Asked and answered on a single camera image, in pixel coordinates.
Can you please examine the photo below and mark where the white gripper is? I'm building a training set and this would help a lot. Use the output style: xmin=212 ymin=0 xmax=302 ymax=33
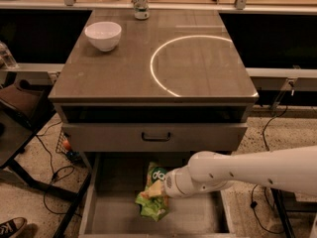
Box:
xmin=141 ymin=166 xmax=233 ymax=198

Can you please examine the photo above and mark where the green rice chip bag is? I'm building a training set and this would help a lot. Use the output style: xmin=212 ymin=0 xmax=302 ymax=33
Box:
xmin=135 ymin=162 xmax=169 ymax=221

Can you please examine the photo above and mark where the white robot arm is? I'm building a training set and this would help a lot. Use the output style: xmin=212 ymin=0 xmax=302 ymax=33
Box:
xmin=145 ymin=146 xmax=317 ymax=198

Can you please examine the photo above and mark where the open grey bottom drawer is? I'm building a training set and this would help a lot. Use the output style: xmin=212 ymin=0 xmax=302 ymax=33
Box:
xmin=78 ymin=153 xmax=237 ymax=238

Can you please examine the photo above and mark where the grey drawer cabinet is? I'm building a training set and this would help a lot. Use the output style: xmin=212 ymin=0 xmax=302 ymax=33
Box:
xmin=50 ymin=9 xmax=259 ymax=164

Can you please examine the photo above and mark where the black metal stand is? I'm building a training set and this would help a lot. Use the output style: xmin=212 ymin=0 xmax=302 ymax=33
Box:
xmin=270 ymin=188 xmax=317 ymax=238

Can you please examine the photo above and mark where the black white sneaker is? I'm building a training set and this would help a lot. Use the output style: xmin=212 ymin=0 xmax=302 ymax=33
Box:
xmin=0 ymin=217 xmax=27 ymax=238

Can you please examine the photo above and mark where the dark side table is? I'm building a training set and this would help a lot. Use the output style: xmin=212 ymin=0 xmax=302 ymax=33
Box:
xmin=0 ymin=79 xmax=76 ymax=201

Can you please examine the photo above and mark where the white ceramic bowl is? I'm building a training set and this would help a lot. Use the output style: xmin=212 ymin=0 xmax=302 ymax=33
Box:
xmin=84 ymin=22 xmax=122 ymax=52

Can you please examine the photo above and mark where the white green soda can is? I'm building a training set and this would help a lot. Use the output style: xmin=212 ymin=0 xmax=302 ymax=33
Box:
xmin=133 ymin=0 xmax=150 ymax=20

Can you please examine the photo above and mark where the clear plastic water bottle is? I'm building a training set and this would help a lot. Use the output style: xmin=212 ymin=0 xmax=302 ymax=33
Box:
xmin=0 ymin=42 xmax=18 ymax=69

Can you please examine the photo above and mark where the closed drawer with black handle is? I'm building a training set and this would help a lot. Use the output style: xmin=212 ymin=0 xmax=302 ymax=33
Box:
xmin=62 ymin=123 xmax=247 ymax=152

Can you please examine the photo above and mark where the black floor cable right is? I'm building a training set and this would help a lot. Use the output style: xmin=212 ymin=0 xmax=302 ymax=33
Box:
xmin=250 ymin=104 xmax=290 ymax=235

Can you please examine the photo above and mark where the black floor cable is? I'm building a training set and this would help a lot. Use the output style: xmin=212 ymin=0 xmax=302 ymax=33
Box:
xmin=35 ymin=120 xmax=83 ymax=218
xmin=250 ymin=104 xmax=290 ymax=235

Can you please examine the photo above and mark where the wire basket with balls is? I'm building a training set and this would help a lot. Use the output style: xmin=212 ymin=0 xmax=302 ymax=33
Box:
xmin=55 ymin=132 xmax=82 ymax=164

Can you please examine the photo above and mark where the black floor cable left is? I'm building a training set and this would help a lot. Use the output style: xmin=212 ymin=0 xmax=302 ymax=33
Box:
xmin=35 ymin=120 xmax=83 ymax=218

